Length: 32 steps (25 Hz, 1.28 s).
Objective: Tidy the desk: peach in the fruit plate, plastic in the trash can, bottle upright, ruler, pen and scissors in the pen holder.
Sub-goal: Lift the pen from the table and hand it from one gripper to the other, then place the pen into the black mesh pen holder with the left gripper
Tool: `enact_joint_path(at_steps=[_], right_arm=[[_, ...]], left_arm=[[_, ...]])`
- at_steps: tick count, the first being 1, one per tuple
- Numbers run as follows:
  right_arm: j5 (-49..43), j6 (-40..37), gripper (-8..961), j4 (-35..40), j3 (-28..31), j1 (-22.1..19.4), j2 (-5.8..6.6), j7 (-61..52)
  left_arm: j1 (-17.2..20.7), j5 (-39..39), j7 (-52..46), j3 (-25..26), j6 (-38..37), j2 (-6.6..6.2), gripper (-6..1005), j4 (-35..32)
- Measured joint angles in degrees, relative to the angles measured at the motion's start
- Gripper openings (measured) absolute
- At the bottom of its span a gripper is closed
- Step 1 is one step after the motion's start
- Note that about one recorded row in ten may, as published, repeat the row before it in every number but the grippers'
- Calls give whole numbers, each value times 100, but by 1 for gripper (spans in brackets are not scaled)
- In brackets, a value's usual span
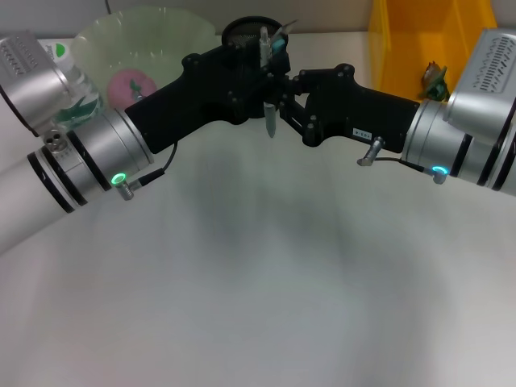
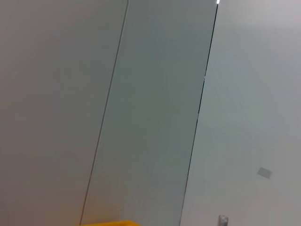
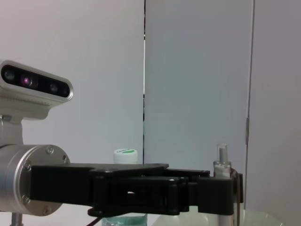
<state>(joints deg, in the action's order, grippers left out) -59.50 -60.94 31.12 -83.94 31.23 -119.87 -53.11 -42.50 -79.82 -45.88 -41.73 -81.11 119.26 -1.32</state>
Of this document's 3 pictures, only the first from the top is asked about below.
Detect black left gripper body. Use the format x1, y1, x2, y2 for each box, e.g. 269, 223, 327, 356
124, 44, 239, 155

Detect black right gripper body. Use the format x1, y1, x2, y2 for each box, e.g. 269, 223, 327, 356
303, 63, 421, 153

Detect grey click pen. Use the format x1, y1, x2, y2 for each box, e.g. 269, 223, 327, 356
259, 26, 280, 139

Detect blue capped scissors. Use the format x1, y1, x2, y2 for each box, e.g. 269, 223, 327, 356
268, 35, 288, 56

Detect pink toy peach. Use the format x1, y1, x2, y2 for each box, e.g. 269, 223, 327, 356
106, 68, 159, 110

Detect green plastic wrapper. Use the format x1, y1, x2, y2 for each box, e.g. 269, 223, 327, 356
417, 60, 452, 102

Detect clear green-label water bottle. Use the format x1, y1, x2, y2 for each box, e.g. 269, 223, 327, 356
40, 40, 108, 122

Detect black mesh pen holder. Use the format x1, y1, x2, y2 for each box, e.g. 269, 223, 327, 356
220, 15, 289, 56

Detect translucent green fruit bowl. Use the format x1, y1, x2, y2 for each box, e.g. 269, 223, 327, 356
71, 6, 218, 118

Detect yellow plastic bin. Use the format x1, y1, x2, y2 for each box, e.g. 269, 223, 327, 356
367, 0, 499, 106

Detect right gripper cable with plug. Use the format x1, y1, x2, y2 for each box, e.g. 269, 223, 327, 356
356, 135, 449, 185

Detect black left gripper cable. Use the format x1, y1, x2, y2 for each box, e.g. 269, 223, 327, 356
114, 140, 179, 202

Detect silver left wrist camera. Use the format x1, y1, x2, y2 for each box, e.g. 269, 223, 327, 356
0, 31, 88, 137

